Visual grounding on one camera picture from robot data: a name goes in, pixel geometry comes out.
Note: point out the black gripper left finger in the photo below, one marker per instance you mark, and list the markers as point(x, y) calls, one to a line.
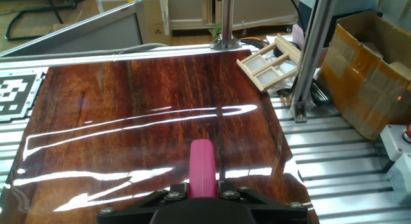
point(128, 212)

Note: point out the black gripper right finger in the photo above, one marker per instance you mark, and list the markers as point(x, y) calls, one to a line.
point(276, 212)

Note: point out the pink plastic watering can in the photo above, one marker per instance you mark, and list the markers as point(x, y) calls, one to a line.
point(202, 166)

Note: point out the glossy wood grain board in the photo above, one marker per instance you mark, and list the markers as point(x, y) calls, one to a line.
point(128, 89)

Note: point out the grey box with red button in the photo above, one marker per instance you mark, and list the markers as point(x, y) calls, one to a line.
point(395, 140)

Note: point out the crumpled white plastic bag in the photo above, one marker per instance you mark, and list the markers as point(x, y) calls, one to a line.
point(285, 73)

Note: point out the brown cardboard box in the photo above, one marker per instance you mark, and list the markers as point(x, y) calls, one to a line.
point(363, 76)

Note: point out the black white fiducial marker board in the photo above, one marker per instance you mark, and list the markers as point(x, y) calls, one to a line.
point(16, 92)

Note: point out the small pink block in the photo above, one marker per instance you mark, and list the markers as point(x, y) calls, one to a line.
point(297, 34)

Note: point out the grey aluminium framed panel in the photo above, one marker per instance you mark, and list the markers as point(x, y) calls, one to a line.
point(96, 31)

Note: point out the flat brown cardboard sheet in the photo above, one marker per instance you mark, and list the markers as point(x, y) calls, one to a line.
point(154, 18)

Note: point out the grey metal cabinet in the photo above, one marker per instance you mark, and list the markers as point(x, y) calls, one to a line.
point(263, 9)
point(189, 9)

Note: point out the pale blue white box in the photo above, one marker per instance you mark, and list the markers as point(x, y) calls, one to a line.
point(353, 1)

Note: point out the white rounded housing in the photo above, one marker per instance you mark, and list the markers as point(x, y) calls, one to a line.
point(395, 5)

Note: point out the miniature wooden window frame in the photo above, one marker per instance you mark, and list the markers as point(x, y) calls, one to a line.
point(287, 47)

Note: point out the vertical aluminium post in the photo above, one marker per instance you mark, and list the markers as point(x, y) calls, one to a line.
point(227, 18)

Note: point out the white rectangular frame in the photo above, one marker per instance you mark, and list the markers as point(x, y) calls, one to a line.
point(165, 15)

